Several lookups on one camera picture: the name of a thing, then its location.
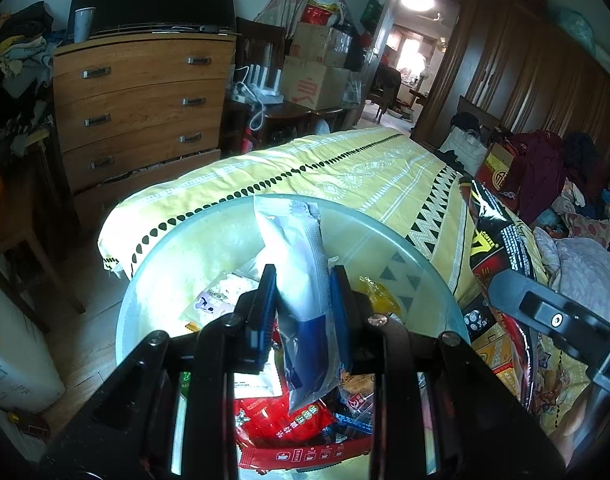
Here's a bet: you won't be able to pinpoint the wooden stool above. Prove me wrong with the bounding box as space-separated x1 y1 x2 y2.
0 130 88 333

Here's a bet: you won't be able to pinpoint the orange candy packet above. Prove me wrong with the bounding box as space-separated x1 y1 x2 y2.
359 276 402 317

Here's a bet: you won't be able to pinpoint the dark wooden chair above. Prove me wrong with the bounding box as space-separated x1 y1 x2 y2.
235 17 288 92

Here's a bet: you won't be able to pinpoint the black coffee bag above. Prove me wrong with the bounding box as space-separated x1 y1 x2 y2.
459 177 553 413

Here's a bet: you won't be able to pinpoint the wooden wardrobe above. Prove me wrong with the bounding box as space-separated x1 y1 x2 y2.
412 0 610 171

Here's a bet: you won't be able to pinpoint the pile of colourful clothes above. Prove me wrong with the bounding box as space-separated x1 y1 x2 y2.
550 132 610 261

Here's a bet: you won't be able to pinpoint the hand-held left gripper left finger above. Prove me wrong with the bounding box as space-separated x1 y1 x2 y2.
40 263 278 480

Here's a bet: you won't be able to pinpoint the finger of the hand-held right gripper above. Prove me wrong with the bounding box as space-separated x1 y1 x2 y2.
486 267 610 370

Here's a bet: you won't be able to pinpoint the round cloth-covered tabletop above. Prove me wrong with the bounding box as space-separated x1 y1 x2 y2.
257 0 356 42

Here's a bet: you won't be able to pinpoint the lilac floral pillow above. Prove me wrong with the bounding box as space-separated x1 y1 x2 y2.
532 225 610 322

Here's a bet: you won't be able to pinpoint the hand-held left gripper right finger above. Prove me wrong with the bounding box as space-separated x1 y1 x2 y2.
330 265 568 480

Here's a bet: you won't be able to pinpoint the red gift box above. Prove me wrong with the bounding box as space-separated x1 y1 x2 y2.
475 140 524 199

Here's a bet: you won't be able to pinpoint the green sign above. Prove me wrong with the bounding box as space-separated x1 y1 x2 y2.
361 0 384 31

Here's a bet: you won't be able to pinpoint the heap of dark clothes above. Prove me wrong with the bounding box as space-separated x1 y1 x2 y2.
0 2 60 161

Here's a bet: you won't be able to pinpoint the wooden dresser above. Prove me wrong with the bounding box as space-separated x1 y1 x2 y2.
52 30 237 233

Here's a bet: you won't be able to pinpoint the maroon clothes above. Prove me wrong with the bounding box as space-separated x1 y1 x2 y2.
505 130 568 226

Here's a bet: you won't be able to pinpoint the white carton box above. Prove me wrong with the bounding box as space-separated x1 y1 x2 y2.
0 280 66 417

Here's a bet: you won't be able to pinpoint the yellow patterned blanket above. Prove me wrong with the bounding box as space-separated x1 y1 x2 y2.
97 127 593 436

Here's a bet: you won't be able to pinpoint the clear plastic bowl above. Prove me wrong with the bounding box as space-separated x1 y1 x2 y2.
116 194 472 480

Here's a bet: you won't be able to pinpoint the white tote bag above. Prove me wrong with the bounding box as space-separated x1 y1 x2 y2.
437 127 488 177

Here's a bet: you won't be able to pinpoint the large red snack packet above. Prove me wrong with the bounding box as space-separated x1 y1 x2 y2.
234 395 336 453

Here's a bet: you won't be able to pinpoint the large blue snack packet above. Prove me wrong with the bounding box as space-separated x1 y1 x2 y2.
253 195 343 416

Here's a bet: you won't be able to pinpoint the dark wooden side table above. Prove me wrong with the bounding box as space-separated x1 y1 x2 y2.
225 100 366 161

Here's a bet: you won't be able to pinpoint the long red snack packet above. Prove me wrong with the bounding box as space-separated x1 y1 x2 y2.
237 434 374 472

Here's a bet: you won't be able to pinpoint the white router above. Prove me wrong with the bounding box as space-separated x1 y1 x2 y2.
235 62 282 107

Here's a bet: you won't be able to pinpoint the white purple snack packet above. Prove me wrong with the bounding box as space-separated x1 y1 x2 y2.
179 269 262 333

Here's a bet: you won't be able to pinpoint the cardboard box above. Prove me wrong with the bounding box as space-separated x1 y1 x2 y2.
287 22 353 68
280 55 362 111

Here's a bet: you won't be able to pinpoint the metal cup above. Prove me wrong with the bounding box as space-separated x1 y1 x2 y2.
74 6 96 44

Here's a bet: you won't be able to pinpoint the red white plastic bag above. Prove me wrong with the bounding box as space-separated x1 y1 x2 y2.
305 0 344 26

